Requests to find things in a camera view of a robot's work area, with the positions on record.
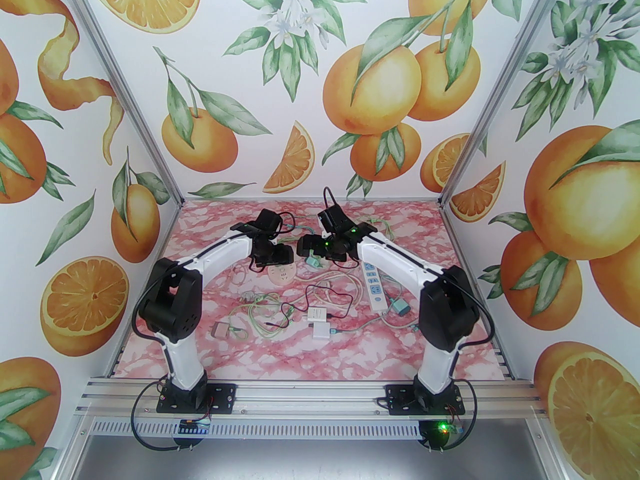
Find white power strip blue sockets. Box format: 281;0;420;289
362;261;389;313

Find perforated metal strip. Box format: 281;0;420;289
82;416;532;439

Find black round controller with led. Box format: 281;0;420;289
421;420;452;452

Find black left wrist camera cable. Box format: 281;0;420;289
274;211;302;242

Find grey power cord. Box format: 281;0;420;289
299;272;419;332

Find yellow-green usb cable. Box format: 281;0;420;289
227;290;302;342

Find teal multi-head charging cable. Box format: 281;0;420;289
330;312;424;337

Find aluminium frame rail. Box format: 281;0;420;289
75;375;551;421

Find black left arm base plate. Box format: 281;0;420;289
156;382;237;414

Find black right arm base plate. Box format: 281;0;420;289
385;384;466;416

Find black base power cable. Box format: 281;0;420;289
419;379;478;453
130;380;214;453

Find aluminium corner post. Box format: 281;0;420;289
437;0;568;209
62;0;187;209

